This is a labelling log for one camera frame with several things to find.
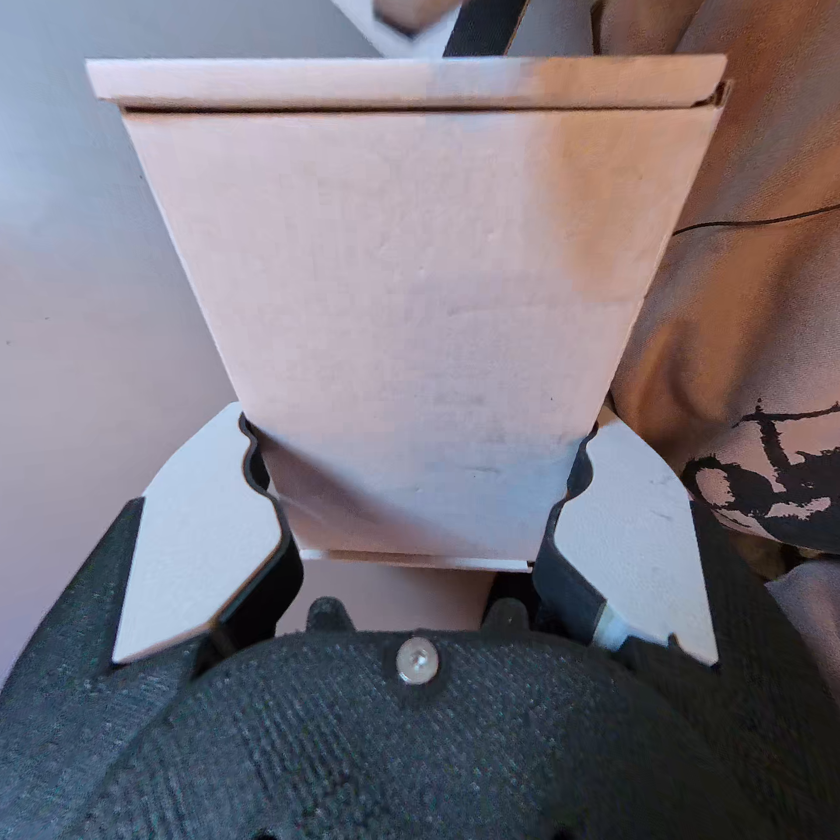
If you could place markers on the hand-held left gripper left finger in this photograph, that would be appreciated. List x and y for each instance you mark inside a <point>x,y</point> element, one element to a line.
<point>197,544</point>

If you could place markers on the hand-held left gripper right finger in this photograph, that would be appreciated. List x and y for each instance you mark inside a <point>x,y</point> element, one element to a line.
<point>643,544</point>

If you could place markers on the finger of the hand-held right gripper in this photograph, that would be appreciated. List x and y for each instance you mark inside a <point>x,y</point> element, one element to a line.
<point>485,26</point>
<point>394,43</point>

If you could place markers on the long white cardboard box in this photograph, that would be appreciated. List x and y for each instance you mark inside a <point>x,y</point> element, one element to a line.
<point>407,295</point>

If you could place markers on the person in beige sweatshirt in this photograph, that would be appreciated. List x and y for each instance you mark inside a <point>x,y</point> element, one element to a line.
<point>754,131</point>

